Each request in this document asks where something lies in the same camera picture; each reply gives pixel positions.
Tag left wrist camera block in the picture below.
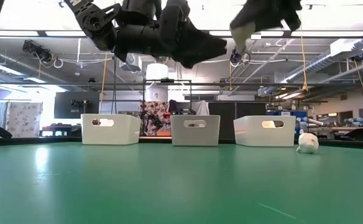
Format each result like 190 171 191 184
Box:
159 0 191 32

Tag circle patterned curtain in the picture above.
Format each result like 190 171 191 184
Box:
139 101 170 136

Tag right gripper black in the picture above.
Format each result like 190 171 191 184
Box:
229 0 303 32

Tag black ceiling camera cluster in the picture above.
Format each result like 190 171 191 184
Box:
22 39 53 63

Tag white sign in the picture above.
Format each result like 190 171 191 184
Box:
145 85 169 102

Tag white plastic handled basket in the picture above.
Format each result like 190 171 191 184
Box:
81 113 142 146
170 114 221 147
233 115 296 147

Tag black curtain partition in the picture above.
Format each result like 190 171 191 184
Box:
208 101 267 141

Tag white hanging cylinder lamp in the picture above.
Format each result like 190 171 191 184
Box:
145 63 169 80

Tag yellow hanging cord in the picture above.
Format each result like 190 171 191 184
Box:
299 12 308 91

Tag floral curtain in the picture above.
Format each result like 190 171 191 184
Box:
6 101 44 139

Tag white sheet curtain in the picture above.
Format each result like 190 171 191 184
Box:
193 100 210 116

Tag white ceiling light strip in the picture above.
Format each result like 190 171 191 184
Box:
0 30 39 37
291 30 363 37
44 30 86 37

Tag wooden top workbench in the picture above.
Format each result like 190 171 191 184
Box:
319 126 363 132

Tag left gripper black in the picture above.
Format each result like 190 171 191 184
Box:
114 18 228 70

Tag black wall board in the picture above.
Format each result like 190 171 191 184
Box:
53 91 100 119

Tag blue hanging cord reel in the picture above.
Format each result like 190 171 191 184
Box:
229 46 250 65

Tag large silver air duct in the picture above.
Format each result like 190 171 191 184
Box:
280 39 363 85

